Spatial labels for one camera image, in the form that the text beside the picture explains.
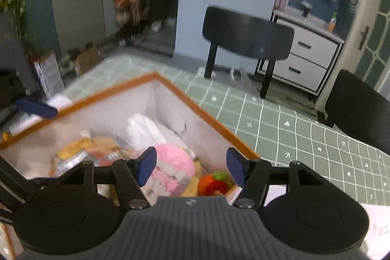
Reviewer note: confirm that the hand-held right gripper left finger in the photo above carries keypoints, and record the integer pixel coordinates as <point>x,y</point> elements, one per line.
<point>146,167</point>

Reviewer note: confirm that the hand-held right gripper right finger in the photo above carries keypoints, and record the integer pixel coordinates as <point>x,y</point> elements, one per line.
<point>237,167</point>

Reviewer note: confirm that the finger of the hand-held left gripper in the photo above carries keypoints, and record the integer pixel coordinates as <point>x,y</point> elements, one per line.
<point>36,108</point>
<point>12,174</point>

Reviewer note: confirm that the pink and white knitted plush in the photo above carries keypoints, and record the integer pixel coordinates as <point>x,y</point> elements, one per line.
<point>173,162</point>

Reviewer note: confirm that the orange crochet fruit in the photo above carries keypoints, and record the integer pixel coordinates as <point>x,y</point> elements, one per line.
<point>213,183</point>

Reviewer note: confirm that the translucent white plastic bag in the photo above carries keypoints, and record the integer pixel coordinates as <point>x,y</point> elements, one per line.
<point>143,130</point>

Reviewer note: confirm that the yellow cloth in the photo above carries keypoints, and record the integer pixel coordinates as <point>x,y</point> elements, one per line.
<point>192,187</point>

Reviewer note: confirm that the yellow and silver snack pouch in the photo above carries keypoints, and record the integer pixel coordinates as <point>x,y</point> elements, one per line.
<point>76,150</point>

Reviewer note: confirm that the orange cardboard box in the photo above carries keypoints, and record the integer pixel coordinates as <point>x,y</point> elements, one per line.
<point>170,101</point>

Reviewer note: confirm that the white printed carton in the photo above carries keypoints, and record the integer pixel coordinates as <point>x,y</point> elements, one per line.
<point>48,74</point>

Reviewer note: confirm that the green checked tablecloth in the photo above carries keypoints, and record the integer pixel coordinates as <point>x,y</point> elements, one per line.
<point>274,132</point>

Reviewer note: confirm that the brown cardboard carton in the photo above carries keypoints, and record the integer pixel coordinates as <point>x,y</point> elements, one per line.
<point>88,60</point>

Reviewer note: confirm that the white drawer cabinet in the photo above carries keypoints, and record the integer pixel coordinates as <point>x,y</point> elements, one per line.
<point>307,56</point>

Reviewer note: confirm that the black chair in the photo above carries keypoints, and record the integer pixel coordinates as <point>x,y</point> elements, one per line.
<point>243,34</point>
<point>359,107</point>

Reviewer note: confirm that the orange bottle with green cap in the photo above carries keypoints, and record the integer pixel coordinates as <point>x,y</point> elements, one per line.
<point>332,25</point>

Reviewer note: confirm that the glass panel door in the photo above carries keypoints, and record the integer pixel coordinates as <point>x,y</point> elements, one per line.
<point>374,34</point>

